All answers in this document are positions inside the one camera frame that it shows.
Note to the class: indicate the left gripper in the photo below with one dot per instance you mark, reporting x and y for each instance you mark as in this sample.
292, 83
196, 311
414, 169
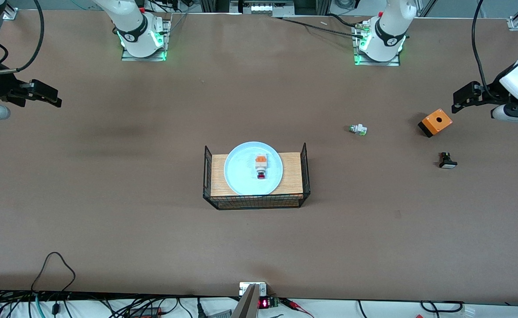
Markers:
489, 94

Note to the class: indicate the light blue round plate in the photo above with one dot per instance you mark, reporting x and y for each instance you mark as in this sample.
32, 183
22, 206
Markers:
241, 172

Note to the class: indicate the red push button switch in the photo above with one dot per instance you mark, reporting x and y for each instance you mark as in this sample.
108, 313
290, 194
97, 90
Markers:
261, 164

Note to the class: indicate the orange button box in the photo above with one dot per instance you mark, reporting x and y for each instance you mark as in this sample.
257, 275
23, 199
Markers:
436, 121

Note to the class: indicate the black white square button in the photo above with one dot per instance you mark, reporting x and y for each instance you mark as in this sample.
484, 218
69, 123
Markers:
447, 162

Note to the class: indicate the wooden board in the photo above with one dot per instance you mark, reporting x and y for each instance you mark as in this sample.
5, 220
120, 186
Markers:
294, 176

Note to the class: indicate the grey rack device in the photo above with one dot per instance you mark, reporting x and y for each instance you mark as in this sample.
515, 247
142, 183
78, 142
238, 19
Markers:
263, 6

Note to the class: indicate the black power adapter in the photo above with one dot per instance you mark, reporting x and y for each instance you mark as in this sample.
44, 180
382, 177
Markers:
146, 312

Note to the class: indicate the red clip lead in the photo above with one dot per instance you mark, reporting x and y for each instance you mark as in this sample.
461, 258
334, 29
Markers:
294, 304

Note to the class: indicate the red LED display board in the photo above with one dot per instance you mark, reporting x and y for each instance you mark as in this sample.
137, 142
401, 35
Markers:
264, 303

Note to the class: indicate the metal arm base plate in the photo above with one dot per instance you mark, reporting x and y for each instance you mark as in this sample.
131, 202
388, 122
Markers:
130, 56
364, 63

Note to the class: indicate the green push button switch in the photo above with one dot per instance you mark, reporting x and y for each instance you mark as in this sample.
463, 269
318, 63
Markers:
358, 129

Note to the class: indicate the silver mounting bracket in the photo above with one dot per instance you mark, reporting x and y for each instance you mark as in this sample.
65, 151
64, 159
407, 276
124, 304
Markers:
243, 288

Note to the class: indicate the grey camera post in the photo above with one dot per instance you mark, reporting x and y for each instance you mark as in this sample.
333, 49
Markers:
247, 304

